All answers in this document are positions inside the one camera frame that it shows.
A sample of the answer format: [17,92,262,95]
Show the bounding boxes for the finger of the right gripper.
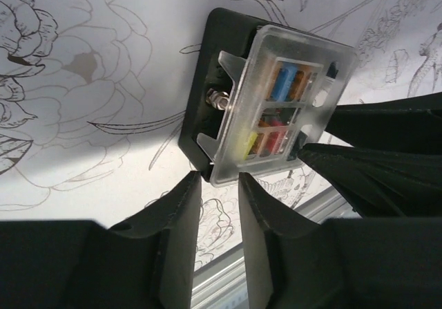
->
[326,93,441,154]
[298,144,441,217]

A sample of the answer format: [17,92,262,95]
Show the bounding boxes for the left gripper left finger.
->
[1,171,202,308]

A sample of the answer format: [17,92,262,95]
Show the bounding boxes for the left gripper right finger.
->
[238,173,441,308]

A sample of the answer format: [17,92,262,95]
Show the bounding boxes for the clear plastic fuse box cover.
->
[197,25,358,187]

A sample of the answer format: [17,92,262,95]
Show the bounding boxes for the yellow blade fuse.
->
[240,131,258,162]

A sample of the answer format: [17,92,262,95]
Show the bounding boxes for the black fuse box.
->
[178,8,272,181]

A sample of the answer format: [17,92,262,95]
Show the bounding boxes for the floral patterned table mat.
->
[0,0,442,265]

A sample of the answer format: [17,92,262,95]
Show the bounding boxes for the aluminium rail beam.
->
[191,188,359,308]

